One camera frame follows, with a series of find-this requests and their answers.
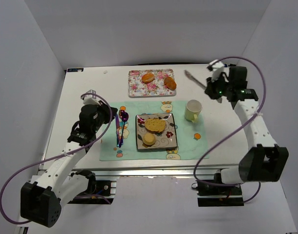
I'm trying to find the round pale bread roll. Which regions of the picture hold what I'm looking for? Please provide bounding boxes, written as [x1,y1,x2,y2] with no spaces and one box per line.
[142,133,156,146]

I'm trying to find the herb bread slice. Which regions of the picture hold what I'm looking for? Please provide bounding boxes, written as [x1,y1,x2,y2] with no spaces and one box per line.
[145,118,166,133]

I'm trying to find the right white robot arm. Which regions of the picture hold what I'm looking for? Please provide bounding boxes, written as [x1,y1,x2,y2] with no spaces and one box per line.
[205,62,289,184]

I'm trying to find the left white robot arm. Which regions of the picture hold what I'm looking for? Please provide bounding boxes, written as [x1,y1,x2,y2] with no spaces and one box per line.
[20,101,117,228]

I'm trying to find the brown crusty bread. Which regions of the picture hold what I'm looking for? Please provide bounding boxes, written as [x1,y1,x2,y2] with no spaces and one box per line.
[164,77,177,91]

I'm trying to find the iridescent knife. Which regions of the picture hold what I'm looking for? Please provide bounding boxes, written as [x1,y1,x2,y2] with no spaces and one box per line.
[115,114,121,148]

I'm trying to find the pale green mug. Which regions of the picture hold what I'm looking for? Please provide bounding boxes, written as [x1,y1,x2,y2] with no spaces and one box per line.
[184,99,202,123]

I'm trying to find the purple spoon upper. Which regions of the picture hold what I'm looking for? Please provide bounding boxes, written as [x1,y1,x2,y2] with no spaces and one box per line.
[119,110,128,147]

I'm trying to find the purple spoon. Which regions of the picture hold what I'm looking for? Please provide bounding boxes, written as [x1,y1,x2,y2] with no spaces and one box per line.
[121,111,129,146]
[119,110,128,147]

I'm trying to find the purple spoon lower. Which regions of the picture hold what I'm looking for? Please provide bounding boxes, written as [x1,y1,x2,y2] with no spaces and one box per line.
[121,111,129,146]

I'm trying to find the mint green placemat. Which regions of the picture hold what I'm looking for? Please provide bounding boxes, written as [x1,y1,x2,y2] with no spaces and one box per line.
[100,101,208,161]

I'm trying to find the floral serving tray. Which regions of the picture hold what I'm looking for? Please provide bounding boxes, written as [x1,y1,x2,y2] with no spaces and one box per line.
[128,69,176,98]

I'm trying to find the sesame bun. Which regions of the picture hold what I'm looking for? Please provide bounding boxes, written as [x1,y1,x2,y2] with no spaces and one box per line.
[141,73,155,83]

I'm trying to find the square floral plate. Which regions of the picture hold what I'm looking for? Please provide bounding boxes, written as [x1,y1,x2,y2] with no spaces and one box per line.
[135,113,178,151]

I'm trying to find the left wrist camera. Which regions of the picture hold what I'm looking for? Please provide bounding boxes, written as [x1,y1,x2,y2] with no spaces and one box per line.
[81,89,99,105]

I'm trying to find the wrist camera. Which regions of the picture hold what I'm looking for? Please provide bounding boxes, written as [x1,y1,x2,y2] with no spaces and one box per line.
[81,89,99,105]
[207,59,225,82]

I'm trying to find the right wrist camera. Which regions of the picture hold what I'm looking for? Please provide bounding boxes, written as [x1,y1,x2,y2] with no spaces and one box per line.
[207,59,225,82]

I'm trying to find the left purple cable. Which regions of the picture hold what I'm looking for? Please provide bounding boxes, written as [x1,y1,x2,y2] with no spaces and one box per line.
[0,92,113,224]

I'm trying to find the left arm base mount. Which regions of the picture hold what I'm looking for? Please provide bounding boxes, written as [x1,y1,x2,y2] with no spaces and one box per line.
[69,170,116,205]

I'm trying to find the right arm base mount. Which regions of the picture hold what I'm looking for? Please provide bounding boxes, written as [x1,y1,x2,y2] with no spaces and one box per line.
[191,170,244,207]

